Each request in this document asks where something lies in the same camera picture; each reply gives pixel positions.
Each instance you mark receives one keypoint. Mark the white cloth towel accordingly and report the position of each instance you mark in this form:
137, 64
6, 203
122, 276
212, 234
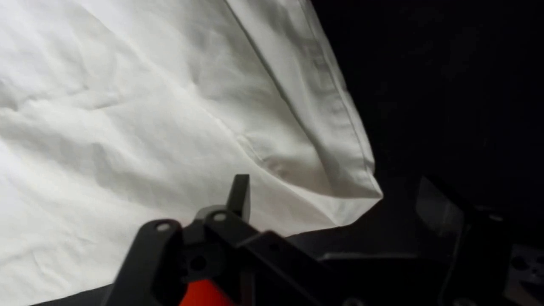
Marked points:
158, 130

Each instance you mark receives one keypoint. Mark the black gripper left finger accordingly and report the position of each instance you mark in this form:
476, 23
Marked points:
170, 261

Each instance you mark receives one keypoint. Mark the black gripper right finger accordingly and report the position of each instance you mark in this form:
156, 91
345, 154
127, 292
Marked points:
452, 244

